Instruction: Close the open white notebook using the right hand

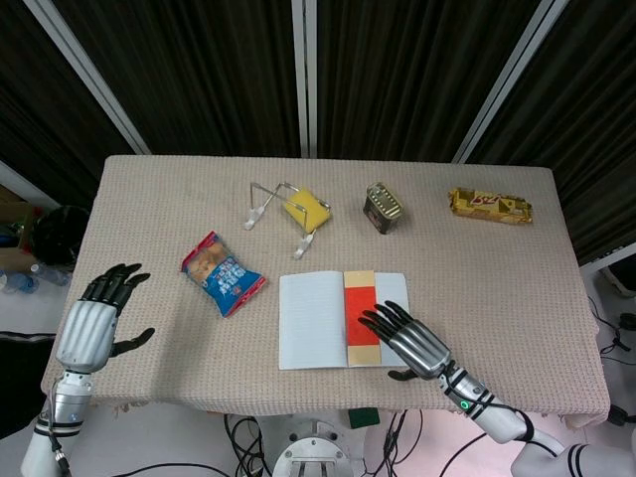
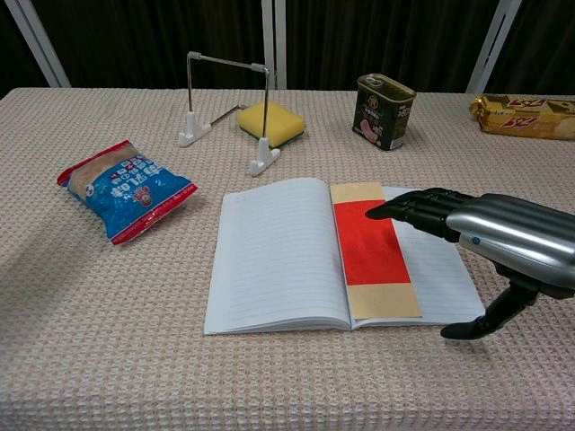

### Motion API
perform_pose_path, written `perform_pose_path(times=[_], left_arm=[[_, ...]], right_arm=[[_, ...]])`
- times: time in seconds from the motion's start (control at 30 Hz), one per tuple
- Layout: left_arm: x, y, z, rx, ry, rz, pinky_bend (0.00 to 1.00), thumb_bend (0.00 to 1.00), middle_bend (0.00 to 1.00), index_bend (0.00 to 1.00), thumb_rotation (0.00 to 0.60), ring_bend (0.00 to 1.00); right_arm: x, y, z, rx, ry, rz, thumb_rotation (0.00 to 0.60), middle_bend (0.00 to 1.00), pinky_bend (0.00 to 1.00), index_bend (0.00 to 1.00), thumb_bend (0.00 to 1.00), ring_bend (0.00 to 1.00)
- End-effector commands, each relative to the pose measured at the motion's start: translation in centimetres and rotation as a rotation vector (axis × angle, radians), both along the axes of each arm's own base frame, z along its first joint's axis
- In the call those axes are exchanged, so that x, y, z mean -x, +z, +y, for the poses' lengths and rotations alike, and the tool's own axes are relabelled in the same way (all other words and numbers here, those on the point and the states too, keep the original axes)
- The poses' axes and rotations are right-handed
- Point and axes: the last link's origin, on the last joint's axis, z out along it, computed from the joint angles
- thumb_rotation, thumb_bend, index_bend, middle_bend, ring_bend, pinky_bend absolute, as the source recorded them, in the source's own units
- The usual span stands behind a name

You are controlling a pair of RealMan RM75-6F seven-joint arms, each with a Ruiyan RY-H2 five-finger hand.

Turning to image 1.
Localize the notebook with red cover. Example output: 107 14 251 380
277 269 411 371

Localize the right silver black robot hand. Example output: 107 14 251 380
358 300 453 384

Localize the yellow brown biscuit pack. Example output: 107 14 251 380
447 186 536 226

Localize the rectangular metal tin can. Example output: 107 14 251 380
362 181 405 235

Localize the black cable bundle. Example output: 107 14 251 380
222 412 279 477

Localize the green square block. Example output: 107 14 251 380
348 407 381 429

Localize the cardboard box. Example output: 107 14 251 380
0 184 39 272

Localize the blue red snack bag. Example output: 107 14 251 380
180 230 266 320

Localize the clear plastic bottle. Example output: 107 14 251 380
29 262 74 288

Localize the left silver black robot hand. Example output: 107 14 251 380
54 262 156 376

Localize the beige woven tablecloth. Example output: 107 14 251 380
41 154 611 427

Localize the metal wire rack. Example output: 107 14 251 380
242 181 333 261

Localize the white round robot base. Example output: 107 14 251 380
270 415 364 477

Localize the black white device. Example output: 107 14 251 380
601 250 636 299

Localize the yellow sponge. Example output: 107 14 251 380
283 185 334 235

